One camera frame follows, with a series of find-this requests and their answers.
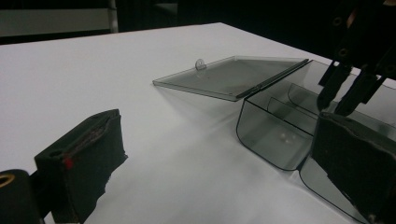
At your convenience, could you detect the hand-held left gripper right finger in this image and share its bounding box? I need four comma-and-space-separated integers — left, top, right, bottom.
311, 112, 396, 224

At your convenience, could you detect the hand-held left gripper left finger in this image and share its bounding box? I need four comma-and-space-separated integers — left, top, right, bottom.
34, 108, 129, 224

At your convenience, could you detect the smoky transparent plastic lidded box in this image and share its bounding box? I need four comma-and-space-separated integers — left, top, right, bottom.
152, 55, 396, 224

